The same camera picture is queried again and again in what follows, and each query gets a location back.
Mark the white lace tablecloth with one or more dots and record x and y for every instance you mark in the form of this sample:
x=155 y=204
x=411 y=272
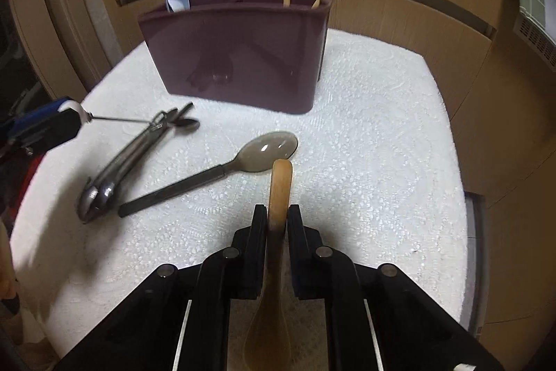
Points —
x=376 y=173

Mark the brown wooden spoon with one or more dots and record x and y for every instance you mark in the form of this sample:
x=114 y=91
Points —
x=267 y=346

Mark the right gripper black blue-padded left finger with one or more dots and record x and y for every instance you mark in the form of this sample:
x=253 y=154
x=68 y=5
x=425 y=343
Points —
x=178 y=318

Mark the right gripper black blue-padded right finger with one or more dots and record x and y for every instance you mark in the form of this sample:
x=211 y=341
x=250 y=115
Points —
x=377 y=318

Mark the purple plastic utensil caddy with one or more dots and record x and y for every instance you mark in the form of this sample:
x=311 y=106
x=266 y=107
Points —
x=246 y=52

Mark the grey translucent black-handled spoon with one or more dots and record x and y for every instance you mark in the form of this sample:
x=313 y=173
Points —
x=256 y=156

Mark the small side vent grille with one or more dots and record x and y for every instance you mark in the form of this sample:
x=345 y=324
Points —
x=537 y=40

